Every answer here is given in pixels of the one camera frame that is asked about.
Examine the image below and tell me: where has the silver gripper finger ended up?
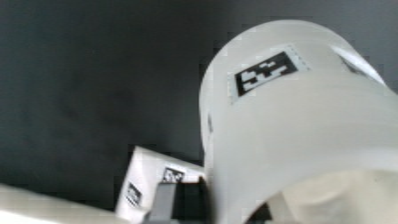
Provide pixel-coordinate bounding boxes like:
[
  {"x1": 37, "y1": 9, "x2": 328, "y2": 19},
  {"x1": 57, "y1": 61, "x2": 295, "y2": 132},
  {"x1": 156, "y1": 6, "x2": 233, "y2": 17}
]
[{"x1": 144, "y1": 178, "x2": 211, "y2": 224}]

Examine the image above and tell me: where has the white lamp base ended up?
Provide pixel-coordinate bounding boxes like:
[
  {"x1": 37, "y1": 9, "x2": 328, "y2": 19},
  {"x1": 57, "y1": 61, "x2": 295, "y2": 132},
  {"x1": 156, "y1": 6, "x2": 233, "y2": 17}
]
[{"x1": 115, "y1": 146, "x2": 204, "y2": 224}]

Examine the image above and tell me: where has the white lamp shade cone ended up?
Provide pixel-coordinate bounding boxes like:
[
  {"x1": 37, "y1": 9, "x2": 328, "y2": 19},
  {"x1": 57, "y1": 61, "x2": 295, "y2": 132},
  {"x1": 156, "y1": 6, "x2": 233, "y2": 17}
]
[{"x1": 199, "y1": 20, "x2": 398, "y2": 224}]

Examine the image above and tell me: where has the white lamp bulb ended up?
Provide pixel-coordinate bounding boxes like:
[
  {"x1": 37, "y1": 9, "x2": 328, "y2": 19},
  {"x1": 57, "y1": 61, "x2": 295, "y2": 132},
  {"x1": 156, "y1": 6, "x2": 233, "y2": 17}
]
[{"x1": 266, "y1": 170, "x2": 398, "y2": 224}]

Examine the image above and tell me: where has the white front rail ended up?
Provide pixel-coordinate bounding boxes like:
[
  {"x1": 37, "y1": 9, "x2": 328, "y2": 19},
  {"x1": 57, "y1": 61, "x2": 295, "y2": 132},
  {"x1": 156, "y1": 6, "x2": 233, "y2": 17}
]
[{"x1": 0, "y1": 183, "x2": 129, "y2": 224}]

